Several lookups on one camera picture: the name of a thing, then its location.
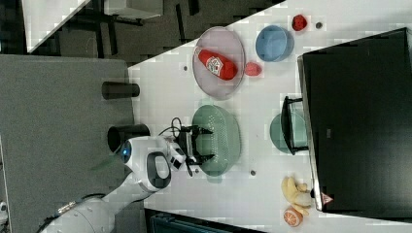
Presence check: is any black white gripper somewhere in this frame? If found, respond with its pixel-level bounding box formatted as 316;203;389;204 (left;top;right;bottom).
168;125;214;170

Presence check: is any green plastic strainer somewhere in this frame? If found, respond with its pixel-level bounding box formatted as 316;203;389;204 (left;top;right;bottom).
192;105;241;183

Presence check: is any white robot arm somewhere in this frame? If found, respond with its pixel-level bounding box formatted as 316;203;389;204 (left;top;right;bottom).
36;125;213;233

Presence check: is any red ketchup bottle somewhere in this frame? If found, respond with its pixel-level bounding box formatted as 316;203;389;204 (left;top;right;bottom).
194;47;238;81

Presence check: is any black cylinder holder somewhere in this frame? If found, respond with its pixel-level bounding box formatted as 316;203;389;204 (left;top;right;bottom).
107;124;151;152

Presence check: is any red toy strawberry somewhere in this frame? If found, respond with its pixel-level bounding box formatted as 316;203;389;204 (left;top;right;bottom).
245;62;261;77

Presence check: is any black cup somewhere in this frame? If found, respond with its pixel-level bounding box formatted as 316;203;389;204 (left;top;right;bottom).
101;82;140;100

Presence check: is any grey round plate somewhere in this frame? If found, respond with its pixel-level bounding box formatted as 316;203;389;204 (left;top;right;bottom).
192;26;246;100

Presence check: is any yellow toy banana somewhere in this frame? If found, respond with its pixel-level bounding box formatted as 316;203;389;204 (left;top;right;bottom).
281;177;312;216

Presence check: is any orange toy slice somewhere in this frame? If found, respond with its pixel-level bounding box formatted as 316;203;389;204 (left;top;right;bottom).
283;207;303;227

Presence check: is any blue cup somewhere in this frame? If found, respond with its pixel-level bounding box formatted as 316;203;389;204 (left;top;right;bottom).
255;25;294;62

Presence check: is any silver black toaster oven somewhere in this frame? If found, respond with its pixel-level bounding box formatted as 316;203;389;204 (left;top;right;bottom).
297;28;412;222

